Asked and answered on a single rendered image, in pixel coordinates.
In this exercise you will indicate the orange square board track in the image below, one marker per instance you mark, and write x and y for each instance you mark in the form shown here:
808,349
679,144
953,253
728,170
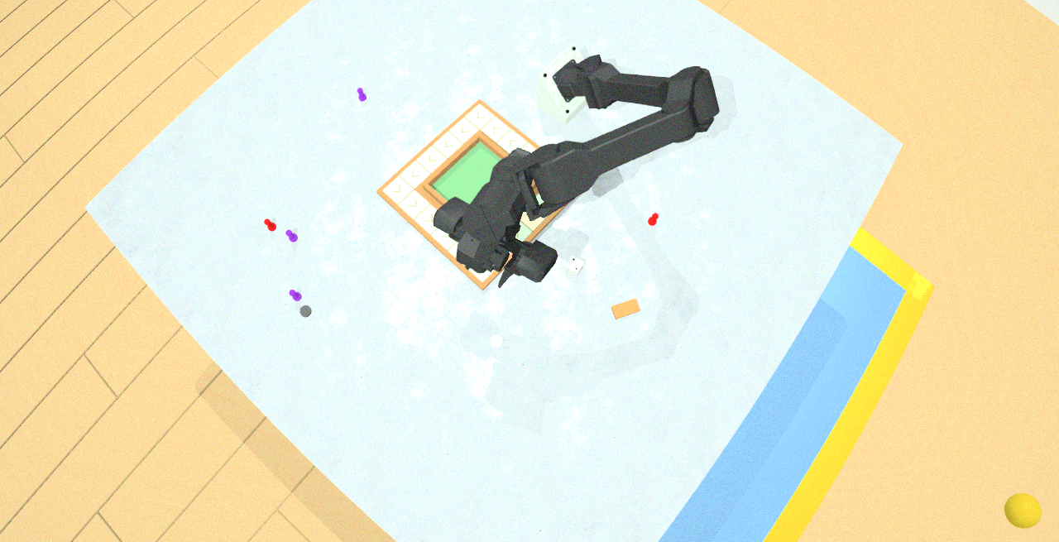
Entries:
437,205

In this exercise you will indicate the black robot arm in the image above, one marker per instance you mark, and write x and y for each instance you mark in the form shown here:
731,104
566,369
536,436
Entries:
567,169

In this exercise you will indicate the orange rectangular tile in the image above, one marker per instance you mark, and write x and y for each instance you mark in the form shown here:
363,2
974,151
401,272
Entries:
625,308

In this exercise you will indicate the white die with black pips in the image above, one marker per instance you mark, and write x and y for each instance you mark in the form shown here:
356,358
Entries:
574,266

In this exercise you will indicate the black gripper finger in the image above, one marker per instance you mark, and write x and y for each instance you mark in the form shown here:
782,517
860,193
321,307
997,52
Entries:
510,269
456,239

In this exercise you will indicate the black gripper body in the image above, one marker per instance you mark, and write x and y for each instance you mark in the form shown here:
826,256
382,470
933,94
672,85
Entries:
533,260

